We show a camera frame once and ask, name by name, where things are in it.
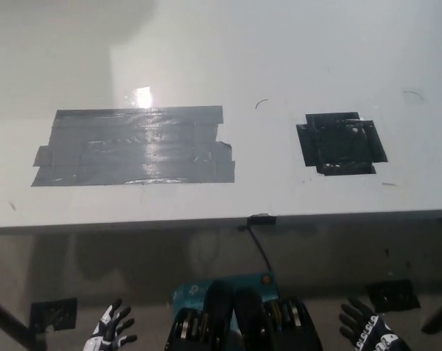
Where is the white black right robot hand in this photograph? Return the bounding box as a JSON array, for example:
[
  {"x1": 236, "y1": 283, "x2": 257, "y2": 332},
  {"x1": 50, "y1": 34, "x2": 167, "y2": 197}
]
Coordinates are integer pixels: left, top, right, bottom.
[{"x1": 338, "y1": 296, "x2": 413, "y2": 351}]

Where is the black tape floor mark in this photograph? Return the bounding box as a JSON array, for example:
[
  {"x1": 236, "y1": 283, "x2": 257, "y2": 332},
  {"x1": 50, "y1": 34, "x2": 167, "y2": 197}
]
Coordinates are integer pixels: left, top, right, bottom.
[
  {"x1": 365, "y1": 279, "x2": 422, "y2": 314},
  {"x1": 29, "y1": 297, "x2": 78, "y2": 332}
]

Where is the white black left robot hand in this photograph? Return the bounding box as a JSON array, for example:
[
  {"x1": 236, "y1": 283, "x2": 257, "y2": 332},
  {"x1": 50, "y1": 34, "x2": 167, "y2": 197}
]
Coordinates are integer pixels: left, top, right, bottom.
[{"x1": 81, "y1": 298, "x2": 138, "y2": 351}]

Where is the black table leg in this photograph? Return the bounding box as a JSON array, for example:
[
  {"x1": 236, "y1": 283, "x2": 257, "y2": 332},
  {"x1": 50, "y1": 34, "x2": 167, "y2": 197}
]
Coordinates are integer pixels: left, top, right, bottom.
[
  {"x1": 0, "y1": 292, "x2": 46, "y2": 351},
  {"x1": 421, "y1": 292, "x2": 442, "y2": 334}
]

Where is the grey duct tape patch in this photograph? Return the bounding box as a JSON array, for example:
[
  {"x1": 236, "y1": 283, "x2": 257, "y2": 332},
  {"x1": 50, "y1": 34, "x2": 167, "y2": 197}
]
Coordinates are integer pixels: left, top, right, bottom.
[{"x1": 30, "y1": 105, "x2": 236, "y2": 188}]

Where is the black tape patch on desk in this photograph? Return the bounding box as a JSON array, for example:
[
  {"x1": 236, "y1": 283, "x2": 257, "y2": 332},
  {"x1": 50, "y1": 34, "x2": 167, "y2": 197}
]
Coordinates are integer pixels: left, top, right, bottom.
[{"x1": 295, "y1": 111, "x2": 389, "y2": 177}]

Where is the black teal robot torso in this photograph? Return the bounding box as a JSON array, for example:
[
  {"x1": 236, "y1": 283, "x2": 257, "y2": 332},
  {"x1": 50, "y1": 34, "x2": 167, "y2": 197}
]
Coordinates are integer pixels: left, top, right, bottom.
[{"x1": 163, "y1": 271, "x2": 323, "y2": 351}]

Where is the thin black cable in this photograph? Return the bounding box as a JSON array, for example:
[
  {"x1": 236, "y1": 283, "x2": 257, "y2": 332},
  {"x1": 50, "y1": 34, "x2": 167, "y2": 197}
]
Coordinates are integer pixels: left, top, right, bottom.
[{"x1": 237, "y1": 223, "x2": 272, "y2": 273}]

